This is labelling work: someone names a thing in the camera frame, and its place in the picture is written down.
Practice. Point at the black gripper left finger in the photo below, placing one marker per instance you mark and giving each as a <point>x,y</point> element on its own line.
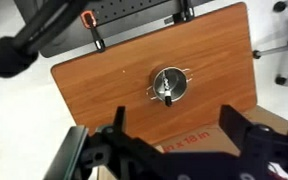
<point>113,140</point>

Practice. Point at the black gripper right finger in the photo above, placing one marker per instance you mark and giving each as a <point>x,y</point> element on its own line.
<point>251,139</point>

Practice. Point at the black and white marker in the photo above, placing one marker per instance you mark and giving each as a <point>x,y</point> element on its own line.
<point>167,92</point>

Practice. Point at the small steel pot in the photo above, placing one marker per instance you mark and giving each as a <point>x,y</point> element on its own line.
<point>178,81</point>

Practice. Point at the cardboard box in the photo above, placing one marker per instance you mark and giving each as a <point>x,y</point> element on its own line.
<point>211,137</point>

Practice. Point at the wooden table top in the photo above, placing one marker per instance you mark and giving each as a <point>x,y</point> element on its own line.
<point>215,47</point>

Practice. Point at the black perforated breadboard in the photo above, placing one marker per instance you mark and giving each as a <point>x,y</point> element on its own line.
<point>112,16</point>

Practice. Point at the orange-handled black clamp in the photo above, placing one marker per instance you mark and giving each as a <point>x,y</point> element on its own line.
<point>89,21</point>

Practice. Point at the black cable bundle sleeve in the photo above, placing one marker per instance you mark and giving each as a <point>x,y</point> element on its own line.
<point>18,53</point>

